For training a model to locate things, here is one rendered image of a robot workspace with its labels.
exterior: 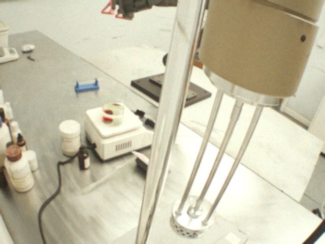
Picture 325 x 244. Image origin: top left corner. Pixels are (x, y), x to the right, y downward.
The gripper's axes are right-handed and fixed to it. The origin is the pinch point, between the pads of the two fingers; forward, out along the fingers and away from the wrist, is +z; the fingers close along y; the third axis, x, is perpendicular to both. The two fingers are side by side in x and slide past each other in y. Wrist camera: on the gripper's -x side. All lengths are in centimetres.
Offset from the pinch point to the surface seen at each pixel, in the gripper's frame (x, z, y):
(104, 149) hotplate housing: 49, -24, 33
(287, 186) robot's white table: 66, -68, 6
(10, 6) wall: -39, 99, 1
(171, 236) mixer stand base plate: 66, -44, 40
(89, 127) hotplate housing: 44, -17, 31
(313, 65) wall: 2, -117, -254
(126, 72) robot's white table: 26.1, 1.4, -13.7
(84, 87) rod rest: 31.8, 5.5, 10.1
